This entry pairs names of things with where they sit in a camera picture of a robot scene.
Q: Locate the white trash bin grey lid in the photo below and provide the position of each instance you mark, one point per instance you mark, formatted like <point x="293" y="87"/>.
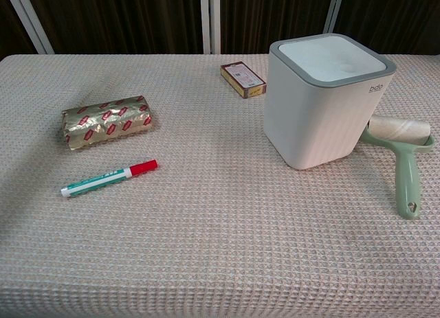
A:
<point x="309" y="125"/>

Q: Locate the beige waffle tablecloth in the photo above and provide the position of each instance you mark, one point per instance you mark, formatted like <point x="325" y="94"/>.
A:
<point x="206" y="228"/>

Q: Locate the red yellow card box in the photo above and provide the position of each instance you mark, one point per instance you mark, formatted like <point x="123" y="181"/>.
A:
<point x="243" y="78"/>

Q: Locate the red capped green marker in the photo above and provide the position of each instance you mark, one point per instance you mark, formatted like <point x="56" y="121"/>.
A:
<point x="110" y="177"/>

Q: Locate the gold foil wrapped package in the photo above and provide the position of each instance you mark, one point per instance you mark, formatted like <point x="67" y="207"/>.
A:
<point x="106" y="120"/>

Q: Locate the dark brown curtain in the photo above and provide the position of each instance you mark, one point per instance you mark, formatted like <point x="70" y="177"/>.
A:
<point x="120" y="19"/>

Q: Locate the green lint roller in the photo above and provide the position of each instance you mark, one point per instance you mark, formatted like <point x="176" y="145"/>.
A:
<point x="405" y="160"/>

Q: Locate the white vertical frame post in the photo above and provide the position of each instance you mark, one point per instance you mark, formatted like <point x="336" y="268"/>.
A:
<point x="210" y="21"/>

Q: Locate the white slanted frame post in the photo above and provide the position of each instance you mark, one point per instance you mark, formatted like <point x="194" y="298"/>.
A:
<point x="29" y="19"/>
<point x="335" y="10"/>

